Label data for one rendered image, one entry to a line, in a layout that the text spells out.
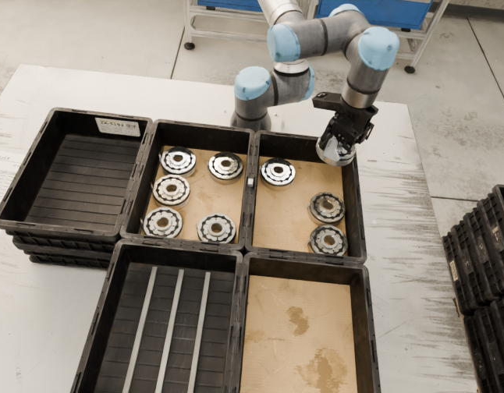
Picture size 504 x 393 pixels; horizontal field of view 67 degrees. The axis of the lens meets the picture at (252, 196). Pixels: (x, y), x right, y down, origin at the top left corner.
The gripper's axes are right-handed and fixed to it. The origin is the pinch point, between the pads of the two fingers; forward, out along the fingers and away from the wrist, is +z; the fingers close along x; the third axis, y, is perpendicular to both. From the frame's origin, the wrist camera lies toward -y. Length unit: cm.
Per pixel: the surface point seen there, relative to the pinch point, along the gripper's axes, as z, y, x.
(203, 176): 16.3, -22.8, -25.0
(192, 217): 16.3, -13.0, -35.8
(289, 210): 16.2, 1.6, -12.3
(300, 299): 16.1, 22.8, -28.1
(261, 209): 16.2, -3.4, -18.4
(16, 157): 29, -74, -65
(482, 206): 50, 37, 74
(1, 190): 29, -64, -74
